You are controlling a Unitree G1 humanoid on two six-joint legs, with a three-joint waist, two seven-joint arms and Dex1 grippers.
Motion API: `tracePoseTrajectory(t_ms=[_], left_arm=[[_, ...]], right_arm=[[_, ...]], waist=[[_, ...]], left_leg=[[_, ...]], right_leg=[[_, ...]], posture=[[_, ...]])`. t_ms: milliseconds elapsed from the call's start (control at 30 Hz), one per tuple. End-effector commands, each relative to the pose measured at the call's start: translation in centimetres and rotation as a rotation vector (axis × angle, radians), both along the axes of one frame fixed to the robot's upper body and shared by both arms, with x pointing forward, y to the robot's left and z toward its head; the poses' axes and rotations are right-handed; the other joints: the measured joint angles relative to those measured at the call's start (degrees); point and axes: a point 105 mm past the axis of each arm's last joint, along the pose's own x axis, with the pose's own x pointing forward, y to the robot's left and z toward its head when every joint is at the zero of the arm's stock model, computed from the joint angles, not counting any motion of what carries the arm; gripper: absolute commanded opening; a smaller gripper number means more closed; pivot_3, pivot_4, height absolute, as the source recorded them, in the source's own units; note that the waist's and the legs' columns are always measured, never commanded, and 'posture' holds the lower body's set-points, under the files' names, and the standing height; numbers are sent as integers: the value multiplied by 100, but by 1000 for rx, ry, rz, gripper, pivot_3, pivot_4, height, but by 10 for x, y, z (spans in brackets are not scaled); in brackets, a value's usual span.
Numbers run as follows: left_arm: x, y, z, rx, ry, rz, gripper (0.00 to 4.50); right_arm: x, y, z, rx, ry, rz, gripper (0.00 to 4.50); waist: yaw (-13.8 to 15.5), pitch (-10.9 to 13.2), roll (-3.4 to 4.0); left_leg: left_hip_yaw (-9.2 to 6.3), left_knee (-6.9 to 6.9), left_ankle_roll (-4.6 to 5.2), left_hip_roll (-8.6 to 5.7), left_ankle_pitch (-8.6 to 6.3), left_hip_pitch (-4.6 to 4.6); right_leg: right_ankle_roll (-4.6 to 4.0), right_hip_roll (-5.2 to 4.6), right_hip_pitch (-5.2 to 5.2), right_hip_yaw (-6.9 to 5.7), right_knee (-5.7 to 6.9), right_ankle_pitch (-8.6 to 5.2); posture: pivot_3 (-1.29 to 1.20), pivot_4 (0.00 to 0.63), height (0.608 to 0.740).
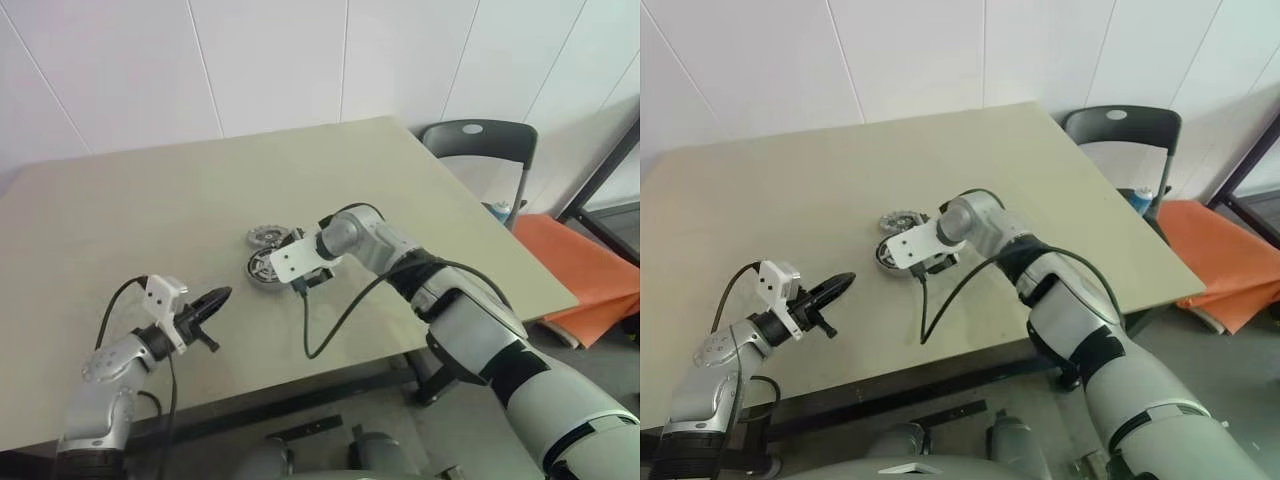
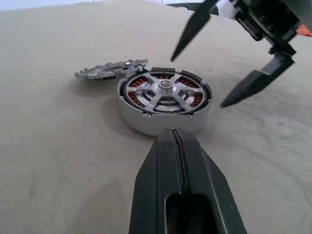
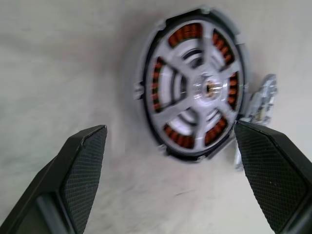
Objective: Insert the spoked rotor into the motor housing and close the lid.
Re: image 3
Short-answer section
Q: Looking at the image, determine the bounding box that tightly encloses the silver toothed gear plate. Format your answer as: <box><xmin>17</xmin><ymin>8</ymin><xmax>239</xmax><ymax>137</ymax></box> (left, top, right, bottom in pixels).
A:
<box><xmin>233</xmin><ymin>74</ymin><xmax>279</xmax><ymax>173</ymax></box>

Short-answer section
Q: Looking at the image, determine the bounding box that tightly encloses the black-rimmed spoked rotor disc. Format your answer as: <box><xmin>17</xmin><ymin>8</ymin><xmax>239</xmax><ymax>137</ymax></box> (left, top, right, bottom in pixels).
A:
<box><xmin>143</xmin><ymin>16</ymin><xmax>246</xmax><ymax>160</ymax></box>

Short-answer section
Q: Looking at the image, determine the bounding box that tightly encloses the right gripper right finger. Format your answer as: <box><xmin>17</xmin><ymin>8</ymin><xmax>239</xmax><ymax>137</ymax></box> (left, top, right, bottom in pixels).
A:
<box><xmin>233</xmin><ymin>121</ymin><xmax>312</xmax><ymax>234</ymax></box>

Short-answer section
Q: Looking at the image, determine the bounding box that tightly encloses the gray round motor stator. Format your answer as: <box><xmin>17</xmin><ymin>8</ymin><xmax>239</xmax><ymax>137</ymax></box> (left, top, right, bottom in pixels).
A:
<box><xmin>133</xmin><ymin>7</ymin><xmax>250</xmax><ymax>163</ymax></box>

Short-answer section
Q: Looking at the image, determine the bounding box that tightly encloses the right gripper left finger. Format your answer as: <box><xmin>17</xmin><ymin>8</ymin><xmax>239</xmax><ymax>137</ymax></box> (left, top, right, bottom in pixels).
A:
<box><xmin>0</xmin><ymin>124</ymin><xmax>108</xmax><ymax>234</ymax></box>

